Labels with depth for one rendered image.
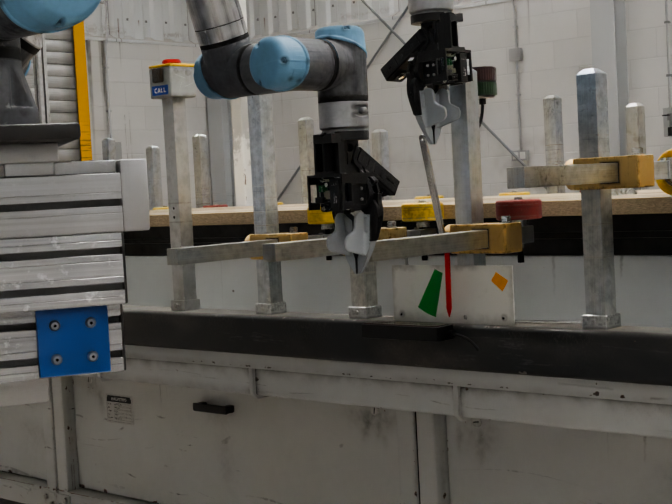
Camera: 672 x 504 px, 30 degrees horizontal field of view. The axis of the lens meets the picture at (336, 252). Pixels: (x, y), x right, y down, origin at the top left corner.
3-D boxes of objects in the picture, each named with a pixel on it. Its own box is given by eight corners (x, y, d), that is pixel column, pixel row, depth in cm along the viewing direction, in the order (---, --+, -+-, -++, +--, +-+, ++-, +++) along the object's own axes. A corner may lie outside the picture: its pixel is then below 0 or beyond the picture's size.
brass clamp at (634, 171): (637, 188, 190) (636, 154, 190) (561, 191, 199) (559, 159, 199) (657, 186, 195) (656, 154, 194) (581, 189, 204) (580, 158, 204)
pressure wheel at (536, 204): (527, 264, 214) (524, 197, 214) (489, 264, 220) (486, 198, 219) (553, 260, 220) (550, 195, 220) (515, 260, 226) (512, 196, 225)
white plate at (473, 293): (513, 325, 208) (510, 265, 207) (393, 320, 225) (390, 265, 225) (515, 325, 208) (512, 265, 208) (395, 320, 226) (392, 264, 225)
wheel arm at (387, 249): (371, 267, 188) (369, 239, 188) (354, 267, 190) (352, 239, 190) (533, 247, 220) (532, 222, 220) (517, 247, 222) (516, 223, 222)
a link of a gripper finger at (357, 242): (337, 276, 185) (334, 213, 185) (363, 272, 189) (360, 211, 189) (353, 276, 183) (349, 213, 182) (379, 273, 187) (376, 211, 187)
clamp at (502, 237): (506, 253, 208) (504, 223, 208) (441, 254, 217) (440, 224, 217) (525, 251, 212) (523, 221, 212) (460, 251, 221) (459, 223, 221)
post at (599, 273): (607, 373, 198) (594, 67, 195) (588, 372, 200) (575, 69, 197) (618, 370, 200) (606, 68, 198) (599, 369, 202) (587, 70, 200)
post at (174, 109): (184, 311, 265) (172, 97, 262) (169, 310, 268) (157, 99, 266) (200, 308, 268) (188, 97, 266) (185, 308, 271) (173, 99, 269)
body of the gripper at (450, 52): (445, 84, 202) (441, 9, 201) (404, 90, 208) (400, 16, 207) (474, 85, 208) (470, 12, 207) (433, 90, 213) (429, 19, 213)
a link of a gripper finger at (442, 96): (455, 142, 206) (451, 85, 206) (427, 144, 210) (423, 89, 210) (466, 141, 209) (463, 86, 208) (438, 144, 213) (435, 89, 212)
